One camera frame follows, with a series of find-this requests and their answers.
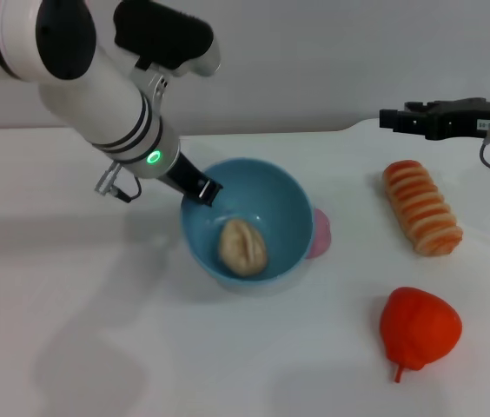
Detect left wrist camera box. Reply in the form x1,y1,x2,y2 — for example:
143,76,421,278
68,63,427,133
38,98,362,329
113,0,222,78

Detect left arm connector cable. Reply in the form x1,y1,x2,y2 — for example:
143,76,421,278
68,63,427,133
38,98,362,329
94,161,142,204

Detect red bell pepper toy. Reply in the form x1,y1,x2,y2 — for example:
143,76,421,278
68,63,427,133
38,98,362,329
379,286,463,384

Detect pink peach bun toy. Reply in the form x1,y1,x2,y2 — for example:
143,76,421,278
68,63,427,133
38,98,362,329
305,208,332,261

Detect striped sausage bread toy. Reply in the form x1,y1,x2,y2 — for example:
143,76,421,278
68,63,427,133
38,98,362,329
382,159,464,257

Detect blue bowl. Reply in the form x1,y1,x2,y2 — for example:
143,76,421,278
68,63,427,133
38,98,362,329
179,158,315,290

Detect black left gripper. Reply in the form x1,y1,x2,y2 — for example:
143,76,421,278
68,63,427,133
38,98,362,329
160,155,224,206

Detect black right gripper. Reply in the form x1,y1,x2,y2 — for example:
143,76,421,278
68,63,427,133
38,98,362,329
379,97,490,142

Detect beige egg yolk pastry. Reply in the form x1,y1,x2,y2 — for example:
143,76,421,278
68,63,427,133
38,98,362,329
218,218,268,275

